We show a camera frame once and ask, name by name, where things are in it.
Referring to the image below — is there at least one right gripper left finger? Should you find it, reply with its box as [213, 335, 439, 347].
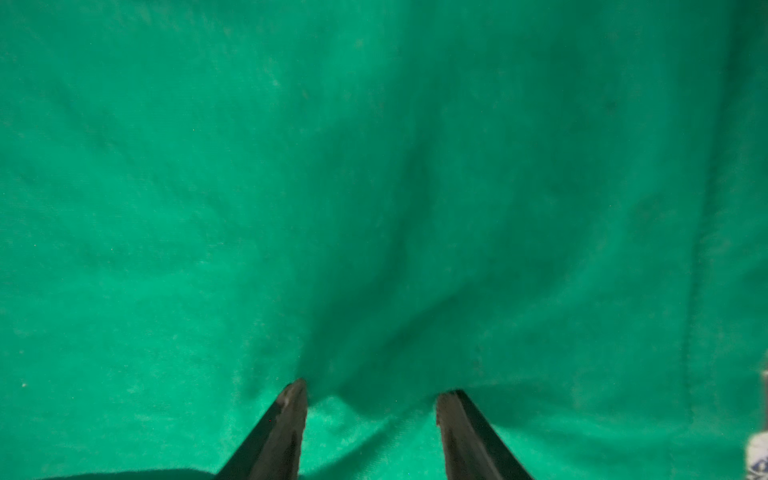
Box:
[214, 378, 309, 480]

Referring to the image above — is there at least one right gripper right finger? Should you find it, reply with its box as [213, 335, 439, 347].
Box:
[436, 390, 533, 480]

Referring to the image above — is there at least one green t-shirt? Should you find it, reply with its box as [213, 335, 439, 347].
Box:
[1, 1, 767, 479]

